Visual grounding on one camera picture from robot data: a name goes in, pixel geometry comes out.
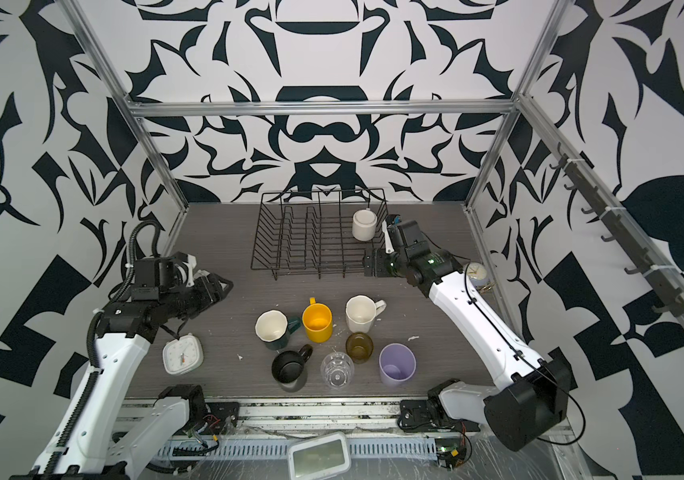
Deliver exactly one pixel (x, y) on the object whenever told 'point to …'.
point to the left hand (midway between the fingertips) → (223, 284)
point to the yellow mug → (317, 318)
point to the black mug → (287, 366)
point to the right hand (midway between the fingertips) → (379, 256)
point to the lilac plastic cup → (396, 363)
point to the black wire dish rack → (318, 232)
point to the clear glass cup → (337, 369)
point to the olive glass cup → (359, 347)
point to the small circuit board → (450, 451)
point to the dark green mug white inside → (273, 327)
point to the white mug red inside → (364, 224)
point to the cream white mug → (361, 310)
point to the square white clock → (182, 355)
